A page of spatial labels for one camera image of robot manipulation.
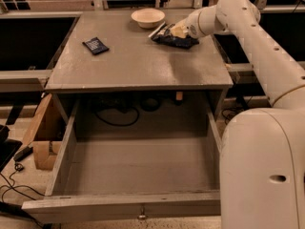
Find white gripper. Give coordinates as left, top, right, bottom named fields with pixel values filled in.
left=171, top=10, right=203, bottom=38

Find blue chip bag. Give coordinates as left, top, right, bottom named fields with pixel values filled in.
left=149, top=22, right=199, bottom=49

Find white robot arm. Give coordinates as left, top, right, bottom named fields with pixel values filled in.
left=172, top=0, right=305, bottom=229

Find open grey top drawer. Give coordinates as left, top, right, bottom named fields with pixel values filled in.
left=22, top=97, right=220, bottom=223

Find brass drawer knob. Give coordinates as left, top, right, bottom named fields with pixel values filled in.
left=137, top=206, right=148, bottom=220

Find white ceramic bowl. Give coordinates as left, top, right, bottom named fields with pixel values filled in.
left=132, top=9, right=165, bottom=29

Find grey wooden cabinet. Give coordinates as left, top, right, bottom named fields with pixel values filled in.
left=46, top=10, right=233, bottom=115

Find small dark blue packet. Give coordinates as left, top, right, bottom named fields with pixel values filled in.
left=83, top=37, right=109, bottom=55

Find cardboard box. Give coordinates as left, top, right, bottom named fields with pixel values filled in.
left=22, top=94, right=65, bottom=171

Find black floor cable right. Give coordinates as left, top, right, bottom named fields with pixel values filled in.
left=221, top=107, right=246, bottom=126

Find black floor cable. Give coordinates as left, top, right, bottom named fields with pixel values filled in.
left=0, top=162, right=46, bottom=208
left=221, top=107, right=246, bottom=126

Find black cable under cabinet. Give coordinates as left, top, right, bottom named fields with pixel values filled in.
left=91, top=95, right=141, bottom=128

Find black floor cable left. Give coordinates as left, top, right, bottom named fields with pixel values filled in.
left=0, top=162, right=46, bottom=208

